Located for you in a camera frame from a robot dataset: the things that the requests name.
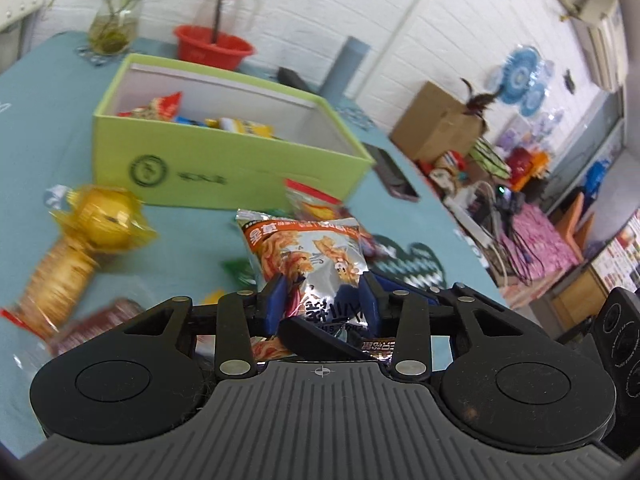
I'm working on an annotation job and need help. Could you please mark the grey cylinder bottle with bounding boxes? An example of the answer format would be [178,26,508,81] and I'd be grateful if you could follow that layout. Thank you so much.
[318,36,371,106]

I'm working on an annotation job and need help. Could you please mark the yellow chips bag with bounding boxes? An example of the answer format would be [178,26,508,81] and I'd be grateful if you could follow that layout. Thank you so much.
[174,116,274,139]

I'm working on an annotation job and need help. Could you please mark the glass pitcher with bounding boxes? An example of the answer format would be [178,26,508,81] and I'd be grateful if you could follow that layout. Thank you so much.
[193,0,262,37]

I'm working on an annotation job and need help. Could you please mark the yellow biscuit roll packet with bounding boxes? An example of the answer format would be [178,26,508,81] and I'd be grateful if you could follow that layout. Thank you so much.
[1,236,98,340]

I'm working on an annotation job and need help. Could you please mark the green peas snack packet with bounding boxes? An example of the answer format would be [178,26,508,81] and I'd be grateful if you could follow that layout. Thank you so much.
[221,258,257,290]

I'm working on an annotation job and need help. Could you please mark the silver orange snack bag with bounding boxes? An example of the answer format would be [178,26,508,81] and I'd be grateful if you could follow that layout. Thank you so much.
[235,209,395,362]

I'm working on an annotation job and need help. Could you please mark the black stirring stick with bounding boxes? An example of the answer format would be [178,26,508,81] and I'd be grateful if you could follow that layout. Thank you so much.
[210,0,224,44]

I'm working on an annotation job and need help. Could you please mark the black rectangular case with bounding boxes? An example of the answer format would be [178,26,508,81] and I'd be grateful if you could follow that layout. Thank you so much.
[276,67,314,93]

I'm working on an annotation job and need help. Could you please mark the dark red snack bag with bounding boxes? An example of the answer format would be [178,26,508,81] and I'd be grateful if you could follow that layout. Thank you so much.
[284,179,354,221]

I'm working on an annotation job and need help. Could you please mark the blue wall decoration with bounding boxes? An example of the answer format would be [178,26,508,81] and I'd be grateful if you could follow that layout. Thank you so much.
[485,46,555,118]

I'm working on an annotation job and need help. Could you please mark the brown cardboard box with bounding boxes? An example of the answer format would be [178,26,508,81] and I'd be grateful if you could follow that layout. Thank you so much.
[390,81,483,162]

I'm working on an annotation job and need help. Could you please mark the red plastic basket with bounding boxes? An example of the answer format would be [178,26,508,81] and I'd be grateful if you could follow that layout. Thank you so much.
[174,25,255,70]

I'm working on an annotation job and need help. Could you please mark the green cardboard box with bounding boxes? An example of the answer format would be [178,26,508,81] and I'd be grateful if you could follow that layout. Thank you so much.
[92,54,374,210]

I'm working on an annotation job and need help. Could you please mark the red snack packet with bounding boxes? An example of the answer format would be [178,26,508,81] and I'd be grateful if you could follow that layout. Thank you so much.
[117,92,182,122]

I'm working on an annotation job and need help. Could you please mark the gold snack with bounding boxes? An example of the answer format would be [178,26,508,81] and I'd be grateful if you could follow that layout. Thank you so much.
[50,184,157,255]

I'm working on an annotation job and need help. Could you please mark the smartphone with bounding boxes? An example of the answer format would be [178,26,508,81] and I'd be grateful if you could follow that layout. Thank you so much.
[363,143,420,203]

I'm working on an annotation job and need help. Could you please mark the brown label clear snack pack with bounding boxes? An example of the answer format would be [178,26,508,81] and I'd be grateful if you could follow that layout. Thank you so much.
[48,297,144,358]

